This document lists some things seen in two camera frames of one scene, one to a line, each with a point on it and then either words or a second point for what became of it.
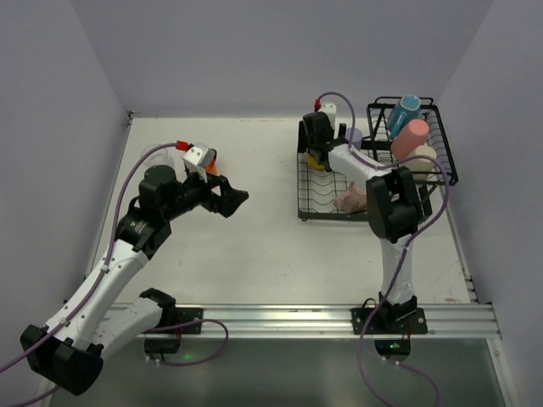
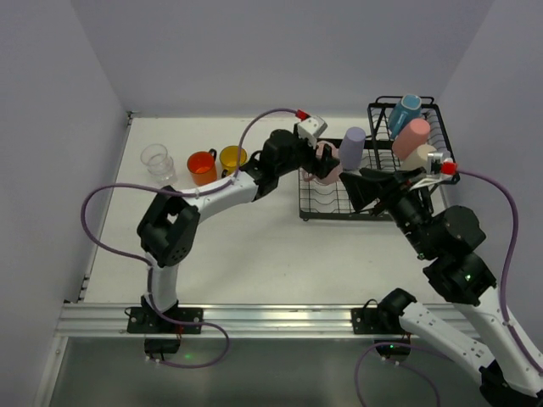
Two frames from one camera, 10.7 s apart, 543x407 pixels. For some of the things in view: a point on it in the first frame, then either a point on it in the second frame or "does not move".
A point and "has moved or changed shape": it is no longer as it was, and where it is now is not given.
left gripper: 214,193 → 309,157
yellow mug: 313,164 has moved or changed shape
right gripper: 316,152 → 385,197
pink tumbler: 413,134 does not move
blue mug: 406,109 does not move
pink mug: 355,200 has moved or changed shape
